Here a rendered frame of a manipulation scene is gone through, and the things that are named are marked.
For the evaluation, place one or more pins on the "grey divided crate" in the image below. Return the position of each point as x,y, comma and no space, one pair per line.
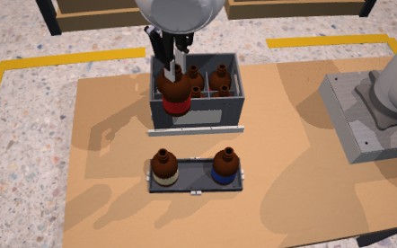
204,112

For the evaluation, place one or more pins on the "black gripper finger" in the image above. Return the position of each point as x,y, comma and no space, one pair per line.
163,48
181,43

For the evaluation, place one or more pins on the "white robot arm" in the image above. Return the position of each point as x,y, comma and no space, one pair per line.
187,16

